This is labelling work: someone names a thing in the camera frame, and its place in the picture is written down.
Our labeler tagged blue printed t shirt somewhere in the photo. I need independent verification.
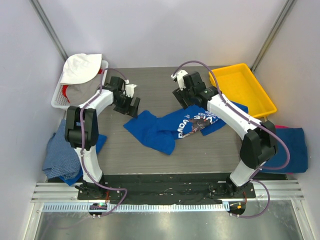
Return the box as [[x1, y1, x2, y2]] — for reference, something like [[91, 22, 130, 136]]
[[123, 101, 250, 156]]

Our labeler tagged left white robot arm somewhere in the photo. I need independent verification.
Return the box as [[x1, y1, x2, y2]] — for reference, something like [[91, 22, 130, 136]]
[[64, 76, 141, 200]]

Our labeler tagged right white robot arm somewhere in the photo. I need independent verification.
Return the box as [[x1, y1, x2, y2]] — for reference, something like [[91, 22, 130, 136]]
[[171, 70, 278, 198]]

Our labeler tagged red cloth in basket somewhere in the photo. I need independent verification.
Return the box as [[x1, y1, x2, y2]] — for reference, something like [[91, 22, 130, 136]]
[[61, 67, 105, 104]]

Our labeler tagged grey cloth in basket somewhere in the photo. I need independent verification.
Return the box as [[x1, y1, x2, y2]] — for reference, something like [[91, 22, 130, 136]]
[[66, 74, 105, 108]]

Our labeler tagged yellow plastic tray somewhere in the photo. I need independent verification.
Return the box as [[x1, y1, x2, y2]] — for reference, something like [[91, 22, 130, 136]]
[[212, 63, 277, 119]]

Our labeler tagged white cloth in basket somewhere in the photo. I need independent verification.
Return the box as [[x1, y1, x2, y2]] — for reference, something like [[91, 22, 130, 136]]
[[60, 53, 103, 86]]

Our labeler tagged white plastic basket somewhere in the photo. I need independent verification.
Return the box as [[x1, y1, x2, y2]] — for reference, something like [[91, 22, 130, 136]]
[[51, 59, 109, 111]]

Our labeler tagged blue checkered shirt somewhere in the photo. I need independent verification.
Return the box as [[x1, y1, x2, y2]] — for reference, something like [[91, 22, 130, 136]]
[[42, 119, 81, 180]]

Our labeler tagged blue cloth under checkered shirt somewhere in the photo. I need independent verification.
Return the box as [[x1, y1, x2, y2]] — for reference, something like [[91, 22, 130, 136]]
[[59, 134, 107, 186]]

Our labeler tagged pink t shirt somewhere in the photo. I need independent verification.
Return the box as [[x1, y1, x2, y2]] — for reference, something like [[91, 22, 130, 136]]
[[275, 125, 289, 129]]

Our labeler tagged folded navy t shirt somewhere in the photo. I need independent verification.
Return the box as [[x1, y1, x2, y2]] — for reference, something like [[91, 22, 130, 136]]
[[261, 127, 308, 174]]

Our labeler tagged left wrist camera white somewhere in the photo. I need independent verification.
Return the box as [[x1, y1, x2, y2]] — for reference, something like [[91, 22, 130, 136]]
[[124, 79, 137, 98]]

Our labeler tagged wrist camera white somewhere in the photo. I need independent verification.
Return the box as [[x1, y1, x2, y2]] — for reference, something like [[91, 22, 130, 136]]
[[170, 70, 188, 91], [124, 79, 137, 98]]

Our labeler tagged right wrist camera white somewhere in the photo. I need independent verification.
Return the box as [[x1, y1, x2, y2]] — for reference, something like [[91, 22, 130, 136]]
[[170, 70, 188, 91]]

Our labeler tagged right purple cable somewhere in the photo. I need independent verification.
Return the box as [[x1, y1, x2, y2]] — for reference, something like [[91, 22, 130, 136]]
[[172, 60, 291, 219]]

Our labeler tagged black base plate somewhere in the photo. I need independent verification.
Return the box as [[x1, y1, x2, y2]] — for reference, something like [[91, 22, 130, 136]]
[[47, 172, 288, 217]]

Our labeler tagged aluminium rail frame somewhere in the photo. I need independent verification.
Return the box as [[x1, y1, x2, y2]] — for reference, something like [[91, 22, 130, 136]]
[[24, 174, 316, 240]]

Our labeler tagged right corner metal post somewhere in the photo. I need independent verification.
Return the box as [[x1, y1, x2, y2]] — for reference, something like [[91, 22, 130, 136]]
[[250, 0, 297, 73]]

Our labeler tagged corner metal post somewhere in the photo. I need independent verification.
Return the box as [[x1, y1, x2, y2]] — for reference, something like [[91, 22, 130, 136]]
[[29, 0, 68, 61], [250, 0, 297, 73]]

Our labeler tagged left corner metal post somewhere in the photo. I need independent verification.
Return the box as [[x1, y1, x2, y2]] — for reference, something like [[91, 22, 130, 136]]
[[29, 0, 68, 61]]

